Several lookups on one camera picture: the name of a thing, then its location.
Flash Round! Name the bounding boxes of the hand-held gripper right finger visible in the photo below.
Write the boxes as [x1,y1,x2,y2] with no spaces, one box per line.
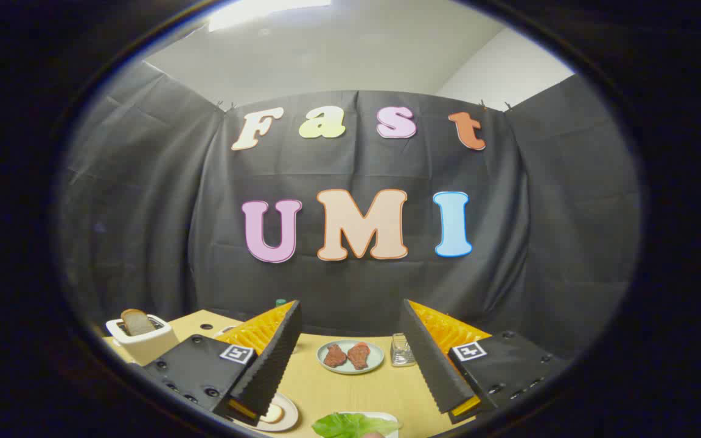
[399,298,571,425]

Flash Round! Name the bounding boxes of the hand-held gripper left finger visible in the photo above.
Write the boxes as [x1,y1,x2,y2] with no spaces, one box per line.
[142,300,302,426]

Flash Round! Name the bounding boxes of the green lettuce leaf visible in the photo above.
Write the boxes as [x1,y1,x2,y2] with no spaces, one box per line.
[312,412,401,438]

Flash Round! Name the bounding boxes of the toasted bread slice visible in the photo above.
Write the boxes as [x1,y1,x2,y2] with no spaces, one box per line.
[120,308,156,336]

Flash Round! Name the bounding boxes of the round beige plate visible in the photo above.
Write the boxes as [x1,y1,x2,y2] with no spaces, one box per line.
[232,392,299,433]

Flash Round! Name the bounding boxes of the white rectangular plate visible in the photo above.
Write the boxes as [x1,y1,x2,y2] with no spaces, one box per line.
[326,411,400,438]

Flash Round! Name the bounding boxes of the brown meat piece orange tip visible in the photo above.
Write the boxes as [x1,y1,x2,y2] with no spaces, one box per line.
[347,342,371,370]

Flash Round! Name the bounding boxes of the pale green plate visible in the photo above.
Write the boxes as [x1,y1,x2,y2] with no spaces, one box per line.
[316,339,385,375]

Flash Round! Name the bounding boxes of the white toaster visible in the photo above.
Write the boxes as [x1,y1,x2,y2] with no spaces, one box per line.
[105,313,180,366]

